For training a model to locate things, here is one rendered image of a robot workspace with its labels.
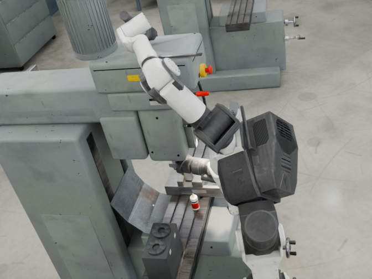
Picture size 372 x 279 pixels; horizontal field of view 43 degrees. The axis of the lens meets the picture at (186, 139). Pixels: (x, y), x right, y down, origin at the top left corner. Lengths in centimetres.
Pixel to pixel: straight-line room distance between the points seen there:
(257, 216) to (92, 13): 107
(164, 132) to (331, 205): 200
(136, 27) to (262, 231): 86
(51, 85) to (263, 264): 127
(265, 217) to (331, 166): 265
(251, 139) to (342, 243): 195
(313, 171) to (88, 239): 218
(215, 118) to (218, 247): 104
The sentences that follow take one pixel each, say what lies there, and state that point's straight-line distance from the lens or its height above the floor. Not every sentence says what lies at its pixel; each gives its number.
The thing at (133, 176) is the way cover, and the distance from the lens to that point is 278.
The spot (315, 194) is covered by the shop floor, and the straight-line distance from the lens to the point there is 396.
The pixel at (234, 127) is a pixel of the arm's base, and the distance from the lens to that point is 172.
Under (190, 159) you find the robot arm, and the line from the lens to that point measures 240.
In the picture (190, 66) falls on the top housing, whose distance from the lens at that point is 196.
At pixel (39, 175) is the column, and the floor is 134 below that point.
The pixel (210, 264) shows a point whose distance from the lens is 272.
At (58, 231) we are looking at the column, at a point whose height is 92.
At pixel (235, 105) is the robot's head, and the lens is 194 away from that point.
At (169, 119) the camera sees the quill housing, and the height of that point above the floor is 157.
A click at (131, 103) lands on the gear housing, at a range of 214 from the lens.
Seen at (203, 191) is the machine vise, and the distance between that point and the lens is 265.
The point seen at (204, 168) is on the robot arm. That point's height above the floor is 126.
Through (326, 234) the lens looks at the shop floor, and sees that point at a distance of 366.
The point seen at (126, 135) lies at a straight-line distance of 226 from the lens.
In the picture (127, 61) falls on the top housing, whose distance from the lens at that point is 203.
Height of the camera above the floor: 271
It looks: 35 degrees down
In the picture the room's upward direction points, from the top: 13 degrees counter-clockwise
